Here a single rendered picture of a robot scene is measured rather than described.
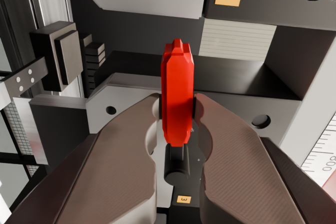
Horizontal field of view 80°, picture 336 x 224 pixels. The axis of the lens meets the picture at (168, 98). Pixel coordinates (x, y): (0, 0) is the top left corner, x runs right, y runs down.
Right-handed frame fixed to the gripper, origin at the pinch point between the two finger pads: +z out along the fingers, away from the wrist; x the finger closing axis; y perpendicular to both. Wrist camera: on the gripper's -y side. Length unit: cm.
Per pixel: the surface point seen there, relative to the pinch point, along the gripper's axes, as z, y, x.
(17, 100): 6.9, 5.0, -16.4
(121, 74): 4.4, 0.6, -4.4
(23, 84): 18.2, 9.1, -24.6
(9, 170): 99, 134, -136
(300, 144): 3.0, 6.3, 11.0
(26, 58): 30.4, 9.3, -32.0
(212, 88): 3.4, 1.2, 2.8
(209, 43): 324, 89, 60
